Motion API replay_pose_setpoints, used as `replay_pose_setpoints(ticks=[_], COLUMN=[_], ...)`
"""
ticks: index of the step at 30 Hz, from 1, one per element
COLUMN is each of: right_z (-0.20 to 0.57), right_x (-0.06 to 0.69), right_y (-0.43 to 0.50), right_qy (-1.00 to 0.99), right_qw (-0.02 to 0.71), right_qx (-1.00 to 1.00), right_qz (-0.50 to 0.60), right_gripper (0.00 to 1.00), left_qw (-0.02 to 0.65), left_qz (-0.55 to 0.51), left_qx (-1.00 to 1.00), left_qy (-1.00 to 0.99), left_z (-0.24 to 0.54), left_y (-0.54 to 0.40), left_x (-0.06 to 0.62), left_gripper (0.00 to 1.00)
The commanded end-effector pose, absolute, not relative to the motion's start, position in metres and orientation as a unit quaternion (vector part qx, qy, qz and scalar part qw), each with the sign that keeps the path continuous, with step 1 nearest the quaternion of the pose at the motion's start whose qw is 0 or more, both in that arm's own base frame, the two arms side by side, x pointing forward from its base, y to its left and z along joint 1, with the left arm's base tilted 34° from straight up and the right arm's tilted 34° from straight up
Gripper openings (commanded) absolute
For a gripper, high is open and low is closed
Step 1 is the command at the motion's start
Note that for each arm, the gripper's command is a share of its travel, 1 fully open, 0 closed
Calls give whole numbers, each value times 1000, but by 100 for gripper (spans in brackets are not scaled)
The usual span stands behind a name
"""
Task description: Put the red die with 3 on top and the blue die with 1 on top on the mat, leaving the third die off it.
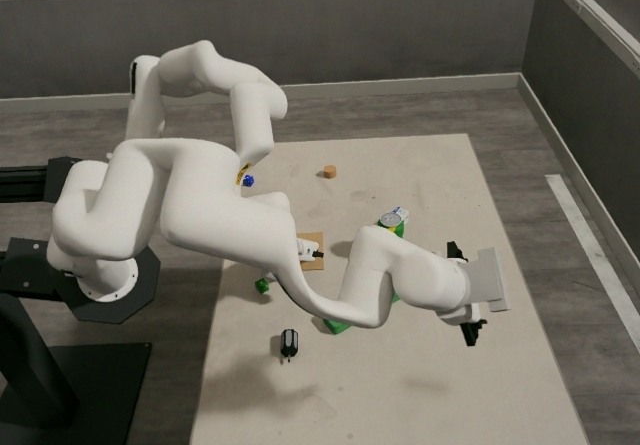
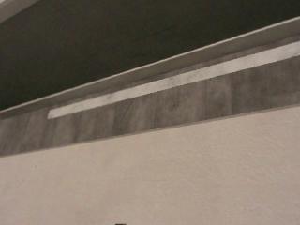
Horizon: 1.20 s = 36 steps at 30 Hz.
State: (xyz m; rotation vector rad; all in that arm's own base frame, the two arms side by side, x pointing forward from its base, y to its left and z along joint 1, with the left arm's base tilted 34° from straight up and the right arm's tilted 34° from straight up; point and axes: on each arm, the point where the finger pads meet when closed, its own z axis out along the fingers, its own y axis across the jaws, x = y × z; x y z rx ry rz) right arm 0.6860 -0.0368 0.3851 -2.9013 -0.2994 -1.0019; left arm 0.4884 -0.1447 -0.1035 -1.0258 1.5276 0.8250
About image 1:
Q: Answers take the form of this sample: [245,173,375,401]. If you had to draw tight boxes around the green rectangular box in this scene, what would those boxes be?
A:
[323,292,400,335]

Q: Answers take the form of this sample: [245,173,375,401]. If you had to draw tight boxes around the green die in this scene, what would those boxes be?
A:
[255,278,269,294]

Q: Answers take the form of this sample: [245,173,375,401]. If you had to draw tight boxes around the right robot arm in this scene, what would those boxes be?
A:
[47,138,511,329]

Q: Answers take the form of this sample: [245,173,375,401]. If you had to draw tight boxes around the tan short cylinder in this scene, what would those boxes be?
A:
[324,165,337,179]

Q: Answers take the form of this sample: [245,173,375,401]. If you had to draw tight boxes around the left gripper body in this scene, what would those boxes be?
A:
[297,238,319,262]

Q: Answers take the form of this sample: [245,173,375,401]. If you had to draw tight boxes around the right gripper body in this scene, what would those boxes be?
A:
[435,258,480,326]

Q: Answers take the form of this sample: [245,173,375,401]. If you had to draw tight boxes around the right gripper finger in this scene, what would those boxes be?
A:
[460,319,488,347]
[447,241,469,262]

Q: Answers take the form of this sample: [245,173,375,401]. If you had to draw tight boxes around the tan flat mat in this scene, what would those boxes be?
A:
[296,232,324,271]

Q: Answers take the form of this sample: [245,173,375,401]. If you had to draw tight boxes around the green soda can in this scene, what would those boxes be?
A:
[378,212,404,239]

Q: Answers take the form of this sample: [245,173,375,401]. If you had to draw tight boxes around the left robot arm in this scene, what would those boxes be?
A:
[125,41,287,197]

